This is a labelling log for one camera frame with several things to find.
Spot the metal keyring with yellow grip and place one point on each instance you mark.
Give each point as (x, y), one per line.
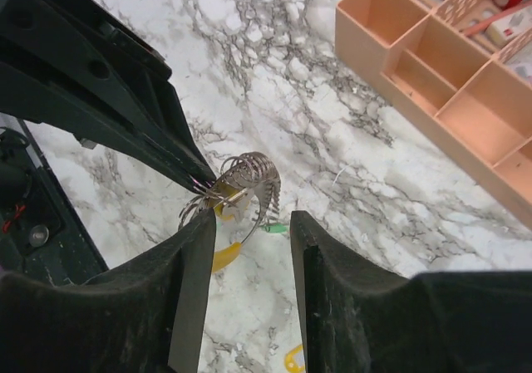
(244, 177)

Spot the small white red box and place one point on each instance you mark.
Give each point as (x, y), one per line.
(506, 29)

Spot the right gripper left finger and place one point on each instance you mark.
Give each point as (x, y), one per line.
(147, 315)

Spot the yellow tag key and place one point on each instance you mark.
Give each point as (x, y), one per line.
(294, 360)
(233, 208)

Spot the peach desk organizer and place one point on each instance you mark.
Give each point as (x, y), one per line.
(430, 59)

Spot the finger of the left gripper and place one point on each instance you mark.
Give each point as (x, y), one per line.
(81, 46)
(41, 100)

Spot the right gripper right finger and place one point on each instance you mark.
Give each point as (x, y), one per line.
(358, 317)

